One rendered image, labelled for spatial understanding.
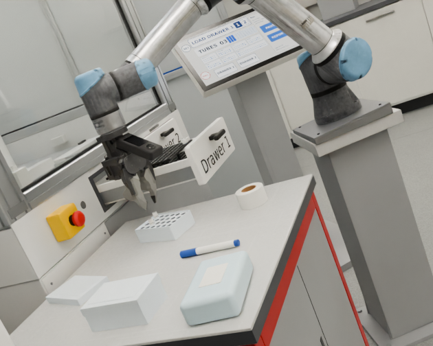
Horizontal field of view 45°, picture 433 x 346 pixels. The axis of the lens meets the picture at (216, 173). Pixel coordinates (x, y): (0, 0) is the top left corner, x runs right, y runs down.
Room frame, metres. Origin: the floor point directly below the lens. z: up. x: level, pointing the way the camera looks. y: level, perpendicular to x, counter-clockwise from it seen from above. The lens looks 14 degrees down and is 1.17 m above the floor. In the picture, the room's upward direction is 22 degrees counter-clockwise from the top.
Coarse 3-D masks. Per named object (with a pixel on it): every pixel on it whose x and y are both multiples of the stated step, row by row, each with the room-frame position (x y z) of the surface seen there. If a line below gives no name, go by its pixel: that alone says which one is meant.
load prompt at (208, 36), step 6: (246, 18) 2.43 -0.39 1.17; (228, 24) 2.41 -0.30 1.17; (234, 24) 2.41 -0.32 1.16; (240, 24) 2.41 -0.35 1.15; (246, 24) 2.41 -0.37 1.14; (216, 30) 2.39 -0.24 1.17; (222, 30) 2.39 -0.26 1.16; (228, 30) 2.39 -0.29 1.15; (234, 30) 2.38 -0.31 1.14; (198, 36) 2.37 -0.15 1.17; (204, 36) 2.37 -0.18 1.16; (210, 36) 2.37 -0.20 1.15; (216, 36) 2.36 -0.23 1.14; (192, 42) 2.35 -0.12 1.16; (198, 42) 2.35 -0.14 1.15; (204, 42) 2.35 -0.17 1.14
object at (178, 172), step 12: (156, 168) 1.40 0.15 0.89; (168, 168) 1.39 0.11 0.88; (180, 168) 1.37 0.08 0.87; (108, 180) 1.58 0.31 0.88; (120, 180) 1.45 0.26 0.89; (156, 180) 1.40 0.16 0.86; (168, 180) 1.39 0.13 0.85; (180, 180) 1.37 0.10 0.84; (192, 180) 1.36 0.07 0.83; (108, 192) 1.47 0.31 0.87; (120, 192) 1.46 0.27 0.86; (144, 192) 1.43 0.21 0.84
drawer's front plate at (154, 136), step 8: (168, 120) 1.99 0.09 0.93; (160, 128) 1.89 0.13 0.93; (168, 128) 1.94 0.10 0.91; (176, 128) 1.99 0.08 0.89; (152, 136) 1.82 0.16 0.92; (160, 136) 1.87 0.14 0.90; (168, 136) 1.92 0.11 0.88; (176, 136) 1.97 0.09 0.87; (160, 144) 1.84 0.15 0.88; (168, 144) 1.90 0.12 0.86
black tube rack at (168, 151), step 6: (180, 144) 1.58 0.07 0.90; (168, 150) 1.55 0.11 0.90; (174, 150) 1.51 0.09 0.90; (162, 156) 1.50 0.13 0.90; (168, 156) 1.46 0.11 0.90; (180, 156) 1.55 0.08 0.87; (186, 156) 1.51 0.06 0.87; (156, 162) 1.45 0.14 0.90; (162, 162) 1.43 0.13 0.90; (168, 162) 1.44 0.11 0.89
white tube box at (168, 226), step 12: (168, 216) 1.26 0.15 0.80; (180, 216) 1.23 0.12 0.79; (192, 216) 1.24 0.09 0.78; (144, 228) 1.25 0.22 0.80; (156, 228) 1.21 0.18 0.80; (168, 228) 1.18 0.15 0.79; (180, 228) 1.20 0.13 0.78; (144, 240) 1.25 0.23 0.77; (156, 240) 1.22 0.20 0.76; (168, 240) 1.19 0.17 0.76
